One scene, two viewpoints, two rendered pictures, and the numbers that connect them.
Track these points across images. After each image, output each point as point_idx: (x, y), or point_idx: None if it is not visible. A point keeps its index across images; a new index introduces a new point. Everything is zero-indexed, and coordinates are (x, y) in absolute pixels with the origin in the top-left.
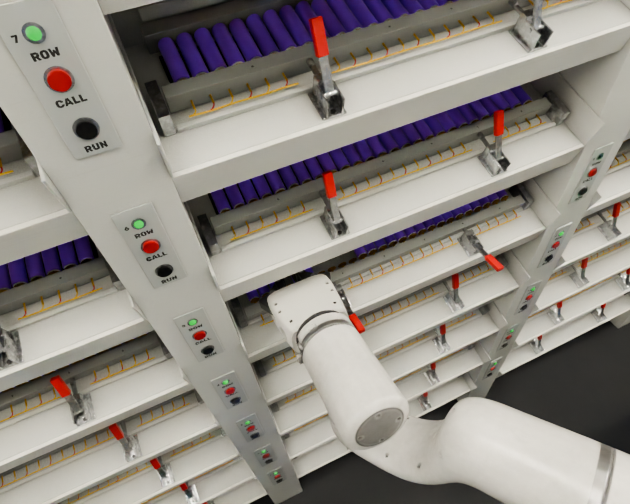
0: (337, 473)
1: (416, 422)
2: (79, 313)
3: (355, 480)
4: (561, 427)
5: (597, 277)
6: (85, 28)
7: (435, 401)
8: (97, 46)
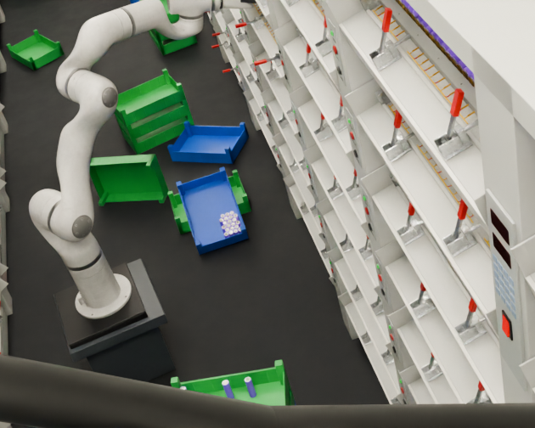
0: (305, 237)
1: (179, 29)
2: None
3: (297, 247)
4: (141, 14)
5: (350, 261)
6: None
7: (329, 261)
8: None
